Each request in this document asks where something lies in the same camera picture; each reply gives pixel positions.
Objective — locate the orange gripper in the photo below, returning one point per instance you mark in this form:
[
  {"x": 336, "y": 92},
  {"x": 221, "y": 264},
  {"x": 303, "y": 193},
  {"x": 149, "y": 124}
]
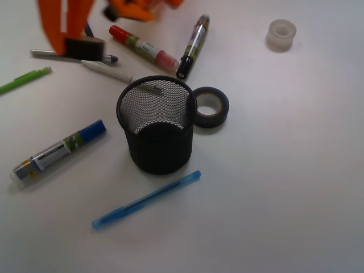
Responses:
[{"x": 78, "y": 11}]

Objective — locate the black tape roll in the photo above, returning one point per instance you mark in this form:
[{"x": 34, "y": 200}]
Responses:
[
  {"x": 212, "y": 107},
  {"x": 87, "y": 48}
]

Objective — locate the clear tape roll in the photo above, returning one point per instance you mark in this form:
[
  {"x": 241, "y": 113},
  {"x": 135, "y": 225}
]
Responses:
[{"x": 280, "y": 35}]

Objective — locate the dark blue click pen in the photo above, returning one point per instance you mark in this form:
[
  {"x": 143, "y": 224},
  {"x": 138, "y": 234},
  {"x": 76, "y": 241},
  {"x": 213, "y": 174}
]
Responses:
[{"x": 88, "y": 31}]

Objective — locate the white patterned pen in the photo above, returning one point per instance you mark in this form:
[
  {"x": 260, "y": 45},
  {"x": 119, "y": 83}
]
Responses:
[{"x": 104, "y": 69}]

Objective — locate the silver grey pen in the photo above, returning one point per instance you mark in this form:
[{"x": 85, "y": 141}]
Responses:
[{"x": 45, "y": 54}]

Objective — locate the green pen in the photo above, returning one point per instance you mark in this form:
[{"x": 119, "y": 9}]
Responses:
[{"x": 25, "y": 79}]

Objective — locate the black mesh pen holder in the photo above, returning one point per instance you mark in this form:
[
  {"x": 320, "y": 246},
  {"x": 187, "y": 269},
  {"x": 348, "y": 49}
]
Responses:
[{"x": 157, "y": 114}]

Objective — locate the light blue ballpoint pen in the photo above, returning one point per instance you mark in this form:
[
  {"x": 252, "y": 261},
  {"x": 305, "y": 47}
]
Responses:
[{"x": 142, "y": 202}]

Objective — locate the red cap marker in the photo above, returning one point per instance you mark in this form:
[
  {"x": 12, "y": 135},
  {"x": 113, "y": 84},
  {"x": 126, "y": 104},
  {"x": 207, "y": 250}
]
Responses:
[{"x": 144, "y": 49}]

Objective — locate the black cap marker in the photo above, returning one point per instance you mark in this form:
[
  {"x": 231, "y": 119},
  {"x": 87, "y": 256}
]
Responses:
[{"x": 194, "y": 45}]

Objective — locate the blue cap marker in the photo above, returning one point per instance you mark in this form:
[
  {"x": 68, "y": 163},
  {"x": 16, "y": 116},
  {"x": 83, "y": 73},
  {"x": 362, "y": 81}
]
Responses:
[{"x": 24, "y": 173}]

